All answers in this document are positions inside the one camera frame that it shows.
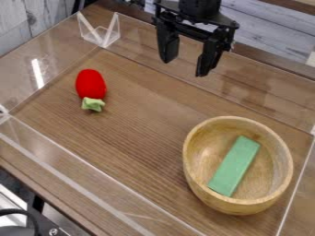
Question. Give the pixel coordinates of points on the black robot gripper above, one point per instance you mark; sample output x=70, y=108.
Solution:
x=195, y=18

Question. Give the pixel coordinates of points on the red plush strawberry toy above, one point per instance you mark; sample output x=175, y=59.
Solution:
x=91, y=89

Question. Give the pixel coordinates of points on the clear acrylic tray walls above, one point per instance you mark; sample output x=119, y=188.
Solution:
x=109, y=166

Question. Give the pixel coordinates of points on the wooden bowl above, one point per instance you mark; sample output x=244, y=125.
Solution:
x=269, y=176

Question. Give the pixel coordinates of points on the green rectangular block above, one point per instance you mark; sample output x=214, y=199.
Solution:
x=234, y=166

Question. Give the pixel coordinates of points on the clear acrylic corner bracket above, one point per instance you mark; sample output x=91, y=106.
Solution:
x=101, y=36

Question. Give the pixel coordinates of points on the black metal table frame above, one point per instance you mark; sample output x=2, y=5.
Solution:
x=37, y=204

